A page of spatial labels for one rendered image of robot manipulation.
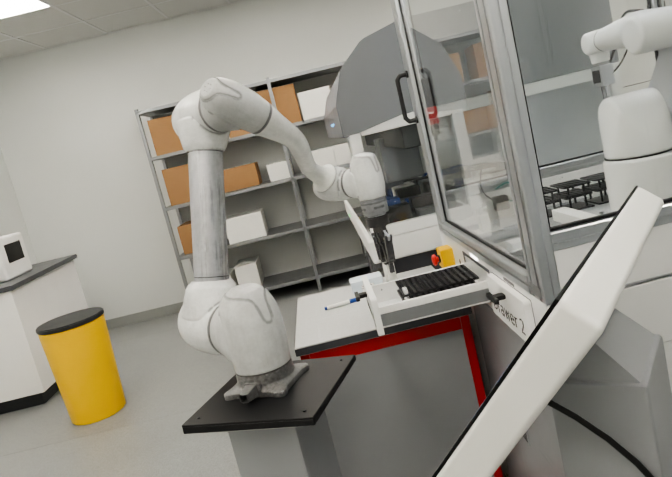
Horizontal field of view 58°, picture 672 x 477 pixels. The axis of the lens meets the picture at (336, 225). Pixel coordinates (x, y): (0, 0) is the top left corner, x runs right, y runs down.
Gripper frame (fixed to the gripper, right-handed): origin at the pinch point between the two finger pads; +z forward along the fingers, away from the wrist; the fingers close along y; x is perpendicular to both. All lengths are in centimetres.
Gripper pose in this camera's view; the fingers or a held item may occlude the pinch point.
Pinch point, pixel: (389, 271)
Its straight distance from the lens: 208.1
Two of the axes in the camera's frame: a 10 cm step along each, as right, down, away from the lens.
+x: 9.2, -2.7, 2.9
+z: 2.4, 9.6, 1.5
